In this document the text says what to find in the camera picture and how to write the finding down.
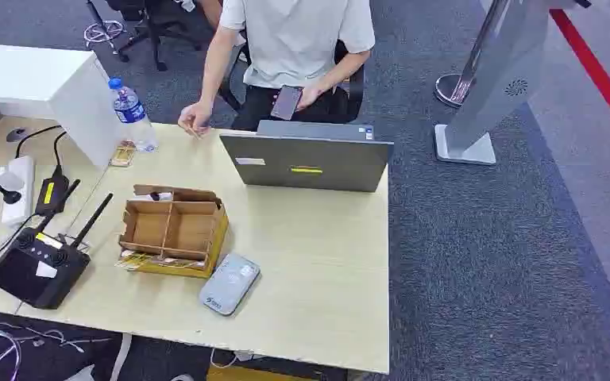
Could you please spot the person's left hand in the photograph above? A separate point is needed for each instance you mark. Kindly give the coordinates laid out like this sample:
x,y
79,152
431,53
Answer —
x,y
311,96

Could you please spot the person's right hand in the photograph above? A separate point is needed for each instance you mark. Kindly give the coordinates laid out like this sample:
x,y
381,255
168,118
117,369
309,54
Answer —
x,y
195,118

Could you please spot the dark smartphone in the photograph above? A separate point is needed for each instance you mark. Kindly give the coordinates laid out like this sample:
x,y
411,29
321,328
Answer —
x,y
286,102

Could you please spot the black office chair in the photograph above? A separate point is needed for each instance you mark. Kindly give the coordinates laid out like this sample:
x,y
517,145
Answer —
x,y
150,23
355,86

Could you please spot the person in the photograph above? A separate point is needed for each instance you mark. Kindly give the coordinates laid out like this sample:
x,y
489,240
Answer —
x,y
294,42

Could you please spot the clear water bottle blue cap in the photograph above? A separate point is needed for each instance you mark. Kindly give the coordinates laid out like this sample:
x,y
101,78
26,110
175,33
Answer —
x,y
132,118

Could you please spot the grey laptop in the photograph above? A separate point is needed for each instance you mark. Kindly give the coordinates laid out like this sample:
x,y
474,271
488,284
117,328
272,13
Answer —
x,y
310,163

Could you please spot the yellow printed card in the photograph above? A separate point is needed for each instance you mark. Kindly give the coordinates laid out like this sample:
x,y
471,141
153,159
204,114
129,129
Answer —
x,y
134,260
122,155

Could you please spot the white card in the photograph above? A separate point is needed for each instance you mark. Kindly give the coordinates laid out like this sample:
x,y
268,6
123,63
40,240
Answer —
x,y
160,196

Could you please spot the wooden card box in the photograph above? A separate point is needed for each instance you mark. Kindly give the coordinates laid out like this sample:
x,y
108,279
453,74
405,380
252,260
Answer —
x,y
178,231

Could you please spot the chrome star chair base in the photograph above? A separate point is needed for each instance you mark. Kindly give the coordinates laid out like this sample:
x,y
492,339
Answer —
x,y
104,31

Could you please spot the black power adapter yellow label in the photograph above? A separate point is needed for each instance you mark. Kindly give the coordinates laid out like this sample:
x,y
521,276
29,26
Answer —
x,y
51,192

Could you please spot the grey desk grommet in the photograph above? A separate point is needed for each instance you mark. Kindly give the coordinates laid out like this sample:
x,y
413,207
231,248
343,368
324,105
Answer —
x,y
16,134

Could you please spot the white power strip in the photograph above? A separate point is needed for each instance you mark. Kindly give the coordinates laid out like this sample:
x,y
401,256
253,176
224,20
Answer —
x,y
20,189

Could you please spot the grey kiosk stand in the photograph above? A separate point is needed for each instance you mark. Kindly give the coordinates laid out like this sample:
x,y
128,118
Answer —
x,y
499,73

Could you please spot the black plug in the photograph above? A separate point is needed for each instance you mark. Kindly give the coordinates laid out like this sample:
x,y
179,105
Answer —
x,y
9,196

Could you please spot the black router with antennas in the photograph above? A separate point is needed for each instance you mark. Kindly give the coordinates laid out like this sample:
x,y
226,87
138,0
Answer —
x,y
39,271

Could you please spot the yellow box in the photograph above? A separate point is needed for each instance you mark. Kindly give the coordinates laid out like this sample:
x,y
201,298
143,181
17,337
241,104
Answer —
x,y
252,374

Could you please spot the red floor tape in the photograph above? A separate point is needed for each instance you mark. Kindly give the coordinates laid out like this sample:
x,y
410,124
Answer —
x,y
599,73

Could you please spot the chrome stanchion post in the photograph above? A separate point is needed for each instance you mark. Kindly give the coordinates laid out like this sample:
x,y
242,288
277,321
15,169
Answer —
x,y
455,86

